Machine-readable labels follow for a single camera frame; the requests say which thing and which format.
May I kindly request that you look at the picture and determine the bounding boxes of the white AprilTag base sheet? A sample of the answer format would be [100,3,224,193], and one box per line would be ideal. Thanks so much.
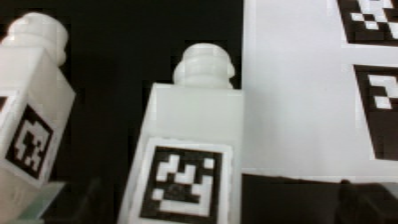
[242,0,398,182]

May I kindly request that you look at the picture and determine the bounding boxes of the white table leg far left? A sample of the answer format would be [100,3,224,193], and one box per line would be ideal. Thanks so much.
[0,12,77,224]

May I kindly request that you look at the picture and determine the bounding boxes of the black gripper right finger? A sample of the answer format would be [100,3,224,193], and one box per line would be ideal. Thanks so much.
[242,175,398,224]

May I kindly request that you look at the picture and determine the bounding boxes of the white table leg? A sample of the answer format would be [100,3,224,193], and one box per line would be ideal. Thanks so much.
[117,43,244,224]
[0,12,77,224]

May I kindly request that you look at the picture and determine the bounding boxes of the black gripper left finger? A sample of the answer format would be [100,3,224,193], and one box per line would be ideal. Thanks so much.
[41,178,117,224]

